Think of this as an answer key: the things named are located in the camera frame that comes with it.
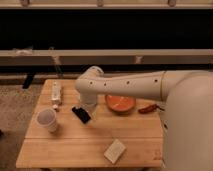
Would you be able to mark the orange bowl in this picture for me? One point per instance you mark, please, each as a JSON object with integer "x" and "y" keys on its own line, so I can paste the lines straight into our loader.
{"x": 120, "y": 104}

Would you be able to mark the black smartphone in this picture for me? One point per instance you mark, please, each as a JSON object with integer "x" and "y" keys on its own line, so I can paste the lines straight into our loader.
{"x": 81, "y": 114}

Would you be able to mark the white horizontal rail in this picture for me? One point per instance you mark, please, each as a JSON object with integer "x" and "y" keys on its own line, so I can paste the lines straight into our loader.
{"x": 105, "y": 57}

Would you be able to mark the white paper cup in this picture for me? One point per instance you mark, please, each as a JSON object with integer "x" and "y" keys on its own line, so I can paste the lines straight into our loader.
{"x": 47, "y": 119}

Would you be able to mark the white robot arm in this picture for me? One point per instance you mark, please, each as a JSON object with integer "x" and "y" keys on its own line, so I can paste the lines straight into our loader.
{"x": 188, "y": 117}

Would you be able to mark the wooden table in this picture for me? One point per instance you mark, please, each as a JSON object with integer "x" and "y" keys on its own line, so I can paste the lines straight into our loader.
{"x": 79, "y": 145}

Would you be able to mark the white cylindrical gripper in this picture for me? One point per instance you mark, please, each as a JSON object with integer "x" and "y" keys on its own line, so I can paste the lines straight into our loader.
{"x": 88, "y": 102}

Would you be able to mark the red chili pepper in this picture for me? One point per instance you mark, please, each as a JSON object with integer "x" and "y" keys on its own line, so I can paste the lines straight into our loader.
{"x": 150, "y": 109}

